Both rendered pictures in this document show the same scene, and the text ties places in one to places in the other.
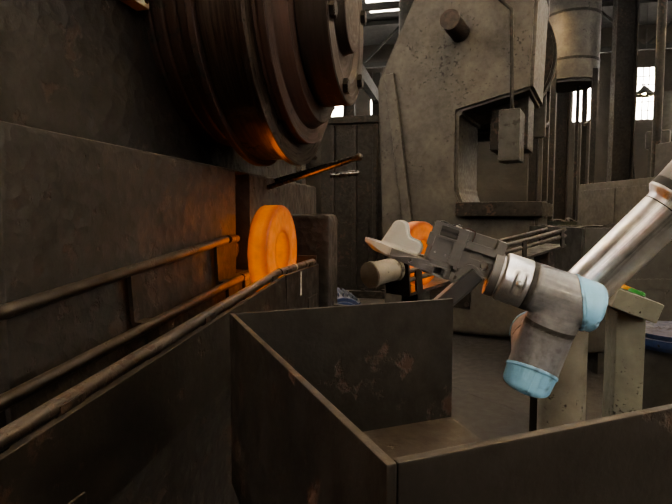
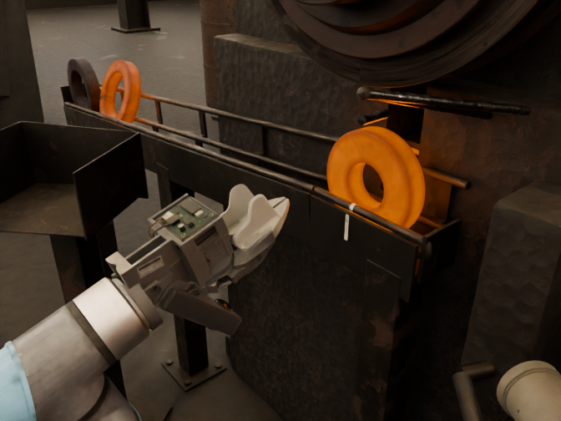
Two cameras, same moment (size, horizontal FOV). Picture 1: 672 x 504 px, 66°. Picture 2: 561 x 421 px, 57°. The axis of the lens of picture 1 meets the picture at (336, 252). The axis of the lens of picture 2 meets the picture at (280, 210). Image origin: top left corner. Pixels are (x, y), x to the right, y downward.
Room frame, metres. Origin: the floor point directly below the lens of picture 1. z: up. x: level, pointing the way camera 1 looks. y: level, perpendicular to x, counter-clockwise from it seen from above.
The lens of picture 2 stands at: (1.17, -0.50, 1.03)
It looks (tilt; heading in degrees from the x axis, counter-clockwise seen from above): 27 degrees down; 127
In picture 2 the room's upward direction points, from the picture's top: straight up
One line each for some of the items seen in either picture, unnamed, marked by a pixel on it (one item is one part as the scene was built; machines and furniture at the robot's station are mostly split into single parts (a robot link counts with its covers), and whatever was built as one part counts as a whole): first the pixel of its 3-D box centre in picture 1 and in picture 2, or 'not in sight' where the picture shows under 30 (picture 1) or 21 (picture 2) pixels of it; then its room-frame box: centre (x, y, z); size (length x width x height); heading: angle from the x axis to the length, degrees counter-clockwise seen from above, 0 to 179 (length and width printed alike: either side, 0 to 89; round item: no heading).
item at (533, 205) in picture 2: (310, 270); (528, 293); (1.10, 0.06, 0.68); 0.11 x 0.08 x 0.24; 77
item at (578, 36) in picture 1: (568, 131); not in sight; (8.95, -3.98, 2.25); 0.92 x 0.92 x 4.50
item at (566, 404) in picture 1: (560, 414); not in sight; (1.36, -0.61, 0.26); 0.12 x 0.12 x 0.52
